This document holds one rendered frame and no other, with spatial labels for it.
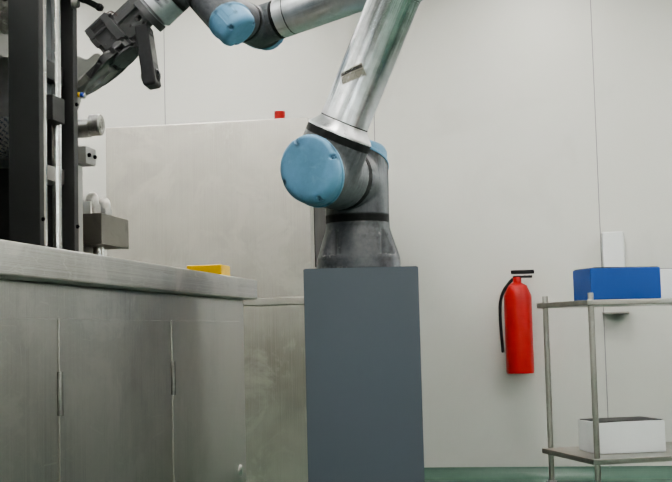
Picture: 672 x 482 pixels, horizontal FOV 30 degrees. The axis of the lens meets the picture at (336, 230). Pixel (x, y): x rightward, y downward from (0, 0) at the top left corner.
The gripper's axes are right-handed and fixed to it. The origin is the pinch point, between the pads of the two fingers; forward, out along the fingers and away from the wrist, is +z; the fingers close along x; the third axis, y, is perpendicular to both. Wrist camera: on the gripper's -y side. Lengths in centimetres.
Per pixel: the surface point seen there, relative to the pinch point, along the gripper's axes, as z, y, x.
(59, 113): -0.6, -13.1, 33.1
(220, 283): 3.8, -43.4, -3.8
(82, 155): 6.4, -10.4, 4.2
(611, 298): -63, -97, -302
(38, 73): -3.6, -9.5, 41.2
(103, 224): 15.3, -17.4, -12.7
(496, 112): -93, 13, -452
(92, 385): 16, -54, 55
